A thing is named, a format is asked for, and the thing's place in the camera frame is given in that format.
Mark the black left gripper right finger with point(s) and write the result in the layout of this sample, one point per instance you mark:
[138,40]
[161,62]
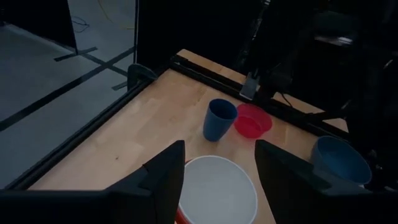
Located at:
[295,193]

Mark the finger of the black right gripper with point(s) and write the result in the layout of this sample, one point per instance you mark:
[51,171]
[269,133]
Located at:
[249,87]

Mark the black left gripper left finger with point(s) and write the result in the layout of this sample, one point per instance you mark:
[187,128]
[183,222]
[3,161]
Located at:
[164,186]

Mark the red plastic bowl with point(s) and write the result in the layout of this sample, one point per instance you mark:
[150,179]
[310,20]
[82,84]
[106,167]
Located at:
[180,217]

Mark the dark blue plastic cup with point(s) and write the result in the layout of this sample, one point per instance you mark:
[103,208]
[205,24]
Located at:
[217,124]

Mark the white plastic bowl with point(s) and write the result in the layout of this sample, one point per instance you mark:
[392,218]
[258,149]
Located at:
[217,189]

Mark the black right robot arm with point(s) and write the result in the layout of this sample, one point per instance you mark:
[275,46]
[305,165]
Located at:
[326,71]

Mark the pink translucent plastic bowl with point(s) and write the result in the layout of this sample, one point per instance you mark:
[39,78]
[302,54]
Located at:
[253,123]

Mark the black partition curtain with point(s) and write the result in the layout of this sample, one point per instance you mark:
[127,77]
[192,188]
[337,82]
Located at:
[37,18]
[192,28]

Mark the black floor tape strip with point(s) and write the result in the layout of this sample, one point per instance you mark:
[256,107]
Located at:
[119,71]
[62,89]
[76,53]

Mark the black table edge rail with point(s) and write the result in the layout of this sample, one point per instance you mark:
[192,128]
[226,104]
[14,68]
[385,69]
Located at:
[217,77]
[77,137]

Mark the black table corner bracket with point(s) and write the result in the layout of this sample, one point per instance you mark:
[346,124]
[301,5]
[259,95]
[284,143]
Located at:
[138,74]

